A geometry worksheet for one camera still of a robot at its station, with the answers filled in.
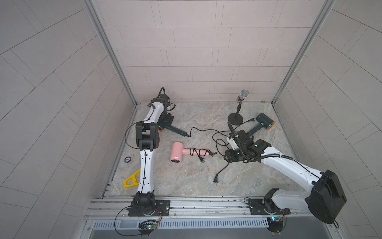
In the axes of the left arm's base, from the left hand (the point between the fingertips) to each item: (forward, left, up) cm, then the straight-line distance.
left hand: (165, 118), depth 107 cm
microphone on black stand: (-1, -51, +2) cm, 51 cm away
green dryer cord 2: (-42, -34, +1) cm, 53 cm away
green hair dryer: (-12, 0, +7) cm, 14 cm away
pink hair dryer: (-28, -12, +6) cm, 31 cm away
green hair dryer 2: (-7, -70, +6) cm, 70 cm away
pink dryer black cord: (-28, -26, +4) cm, 38 cm away
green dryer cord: (-15, -34, +1) cm, 37 cm away
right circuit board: (-62, -60, -2) cm, 86 cm away
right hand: (-33, -39, +8) cm, 52 cm away
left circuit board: (-63, -1, +1) cm, 63 cm away
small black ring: (-31, +17, 0) cm, 36 cm away
